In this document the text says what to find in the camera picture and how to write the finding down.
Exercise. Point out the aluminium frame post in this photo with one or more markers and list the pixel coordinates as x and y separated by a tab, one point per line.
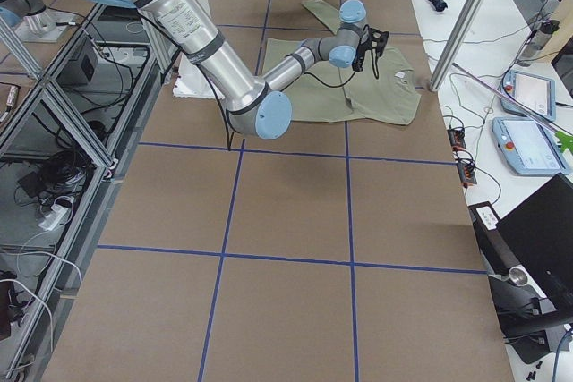
454	42

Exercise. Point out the black monitor stand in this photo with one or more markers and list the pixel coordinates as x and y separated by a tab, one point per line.
529	321

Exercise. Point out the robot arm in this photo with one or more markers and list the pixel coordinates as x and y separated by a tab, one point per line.
253	105

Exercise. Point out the white power strip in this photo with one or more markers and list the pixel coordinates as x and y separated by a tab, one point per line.
58	215

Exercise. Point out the upper teach pendant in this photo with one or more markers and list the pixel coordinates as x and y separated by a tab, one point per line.
532	91

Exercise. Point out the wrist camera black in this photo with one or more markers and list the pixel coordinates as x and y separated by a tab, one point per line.
378	41

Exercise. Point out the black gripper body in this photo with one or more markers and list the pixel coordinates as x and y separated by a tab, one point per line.
361	54

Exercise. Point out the olive green long-sleeve shirt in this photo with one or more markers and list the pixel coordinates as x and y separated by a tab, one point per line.
327	94

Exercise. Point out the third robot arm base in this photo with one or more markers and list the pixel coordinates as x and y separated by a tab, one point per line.
31	20

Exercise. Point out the orange black usb hub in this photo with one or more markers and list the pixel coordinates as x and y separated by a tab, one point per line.
457	138

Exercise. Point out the black box under table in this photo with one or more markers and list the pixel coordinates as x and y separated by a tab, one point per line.
80	67

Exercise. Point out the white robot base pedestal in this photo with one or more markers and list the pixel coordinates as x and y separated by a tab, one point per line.
190	82

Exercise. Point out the aluminium table frame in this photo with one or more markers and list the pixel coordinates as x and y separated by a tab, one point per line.
69	145

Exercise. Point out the lower teach pendant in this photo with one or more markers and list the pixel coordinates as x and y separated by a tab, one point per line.
528	148

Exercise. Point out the teach pendant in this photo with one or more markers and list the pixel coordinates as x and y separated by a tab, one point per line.
532	91
528	148

